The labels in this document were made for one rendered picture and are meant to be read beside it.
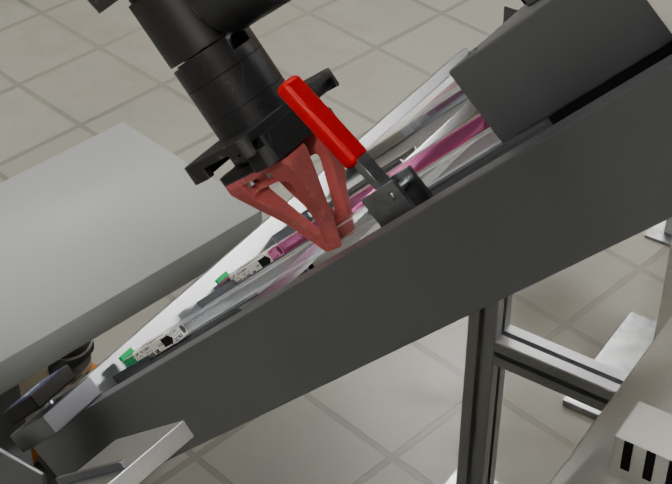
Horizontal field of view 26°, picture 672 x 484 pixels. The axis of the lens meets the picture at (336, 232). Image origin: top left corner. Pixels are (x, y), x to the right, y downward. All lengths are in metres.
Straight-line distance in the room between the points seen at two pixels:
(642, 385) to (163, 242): 0.51
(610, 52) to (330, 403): 1.53
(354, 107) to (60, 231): 1.33
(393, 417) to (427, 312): 1.38
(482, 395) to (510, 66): 1.19
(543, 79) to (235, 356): 0.30
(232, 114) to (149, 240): 0.62
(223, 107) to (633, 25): 0.32
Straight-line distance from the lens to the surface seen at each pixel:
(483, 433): 1.94
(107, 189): 1.61
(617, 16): 0.69
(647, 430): 1.25
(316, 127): 0.81
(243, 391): 0.93
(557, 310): 2.37
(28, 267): 1.51
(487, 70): 0.74
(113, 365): 1.20
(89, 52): 3.02
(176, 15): 0.91
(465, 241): 0.75
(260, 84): 0.92
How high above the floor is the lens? 1.55
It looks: 38 degrees down
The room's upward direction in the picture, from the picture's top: straight up
